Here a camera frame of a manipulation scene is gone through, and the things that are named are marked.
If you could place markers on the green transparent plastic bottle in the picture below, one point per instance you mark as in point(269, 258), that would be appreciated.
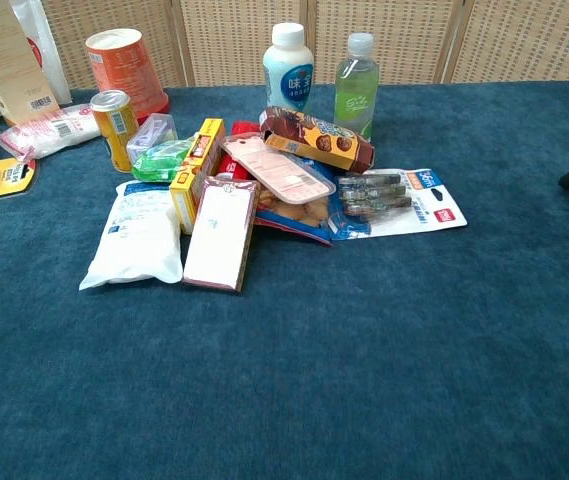
point(355, 95)

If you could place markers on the white milk drink bottle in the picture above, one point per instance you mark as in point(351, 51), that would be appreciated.
point(288, 75)

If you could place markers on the brown chocolate cookie box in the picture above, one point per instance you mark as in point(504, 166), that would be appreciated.
point(324, 142)

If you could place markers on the blue biscuit bag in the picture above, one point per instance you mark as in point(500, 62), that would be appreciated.
point(294, 212)

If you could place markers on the woven rattan folding screen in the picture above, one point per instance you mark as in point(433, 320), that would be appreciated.
point(314, 40)

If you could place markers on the pink flat blister pack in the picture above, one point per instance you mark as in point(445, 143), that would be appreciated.
point(276, 170)

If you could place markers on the blue carpet table cover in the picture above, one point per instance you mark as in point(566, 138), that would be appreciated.
point(284, 325)

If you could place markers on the red snack packet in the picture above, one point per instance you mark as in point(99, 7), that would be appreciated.
point(231, 167)

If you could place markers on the white box with maroon edge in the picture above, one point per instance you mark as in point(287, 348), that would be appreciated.
point(220, 235)

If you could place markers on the yellow small snack box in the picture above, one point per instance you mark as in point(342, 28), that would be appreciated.
point(195, 175)

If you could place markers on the green snack packet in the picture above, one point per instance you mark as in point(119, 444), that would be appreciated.
point(156, 162)

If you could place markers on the clear purple plastic box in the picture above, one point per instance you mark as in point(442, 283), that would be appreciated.
point(150, 132)

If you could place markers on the white soft powder bag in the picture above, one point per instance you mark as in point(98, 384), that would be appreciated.
point(131, 235)

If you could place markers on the orange paper cup container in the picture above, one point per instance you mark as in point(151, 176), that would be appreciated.
point(126, 67)

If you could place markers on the yellow drink can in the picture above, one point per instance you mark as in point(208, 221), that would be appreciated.
point(114, 127)

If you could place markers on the white pink tissue packet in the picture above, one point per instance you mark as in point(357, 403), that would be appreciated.
point(46, 132)

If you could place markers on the white plastic bag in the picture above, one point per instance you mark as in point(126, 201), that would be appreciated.
point(46, 45)

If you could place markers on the tall beige cardboard box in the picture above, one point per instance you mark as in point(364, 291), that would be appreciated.
point(6, 60)

